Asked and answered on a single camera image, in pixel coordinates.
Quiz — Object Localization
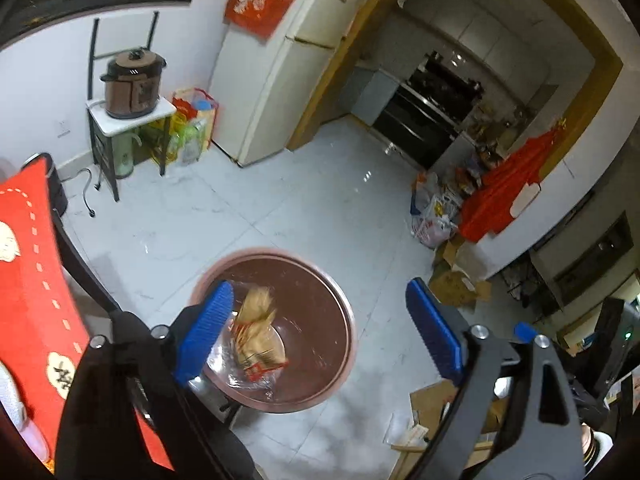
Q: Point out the colourful bags beside fridge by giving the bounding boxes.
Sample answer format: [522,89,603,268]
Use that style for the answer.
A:
[165,88,219,166]

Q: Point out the brown round trash bin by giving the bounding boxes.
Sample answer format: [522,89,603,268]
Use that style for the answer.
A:
[190,247,358,414]

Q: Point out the black metal shelf stand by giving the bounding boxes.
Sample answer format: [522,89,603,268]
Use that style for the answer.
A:
[86,11,176,200]

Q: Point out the cream two-door refrigerator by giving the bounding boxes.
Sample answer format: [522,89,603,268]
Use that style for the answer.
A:
[209,0,364,167]

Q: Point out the green thermos kettle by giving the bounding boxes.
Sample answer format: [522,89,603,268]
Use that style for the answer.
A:
[112,129,142,179]

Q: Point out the brown electric pressure cooker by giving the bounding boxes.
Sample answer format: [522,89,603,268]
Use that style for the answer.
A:
[100,48,166,119]

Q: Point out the plastic bags on floor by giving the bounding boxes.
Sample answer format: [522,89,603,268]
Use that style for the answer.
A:
[410,171,463,249]

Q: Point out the red cloth on counter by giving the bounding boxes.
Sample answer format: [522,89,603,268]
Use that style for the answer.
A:
[458,119,566,243]

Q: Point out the black built-in oven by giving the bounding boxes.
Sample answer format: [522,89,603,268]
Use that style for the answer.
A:
[373,51,485,169]

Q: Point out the cardboard pieces on floor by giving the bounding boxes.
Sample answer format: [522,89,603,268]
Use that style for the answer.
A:
[427,235,491,308]

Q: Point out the red festive table mat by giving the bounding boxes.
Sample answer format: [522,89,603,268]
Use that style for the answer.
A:
[1,160,176,479]

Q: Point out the clear snack wrapper bag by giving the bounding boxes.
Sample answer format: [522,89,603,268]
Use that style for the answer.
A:
[206,280,290,402]

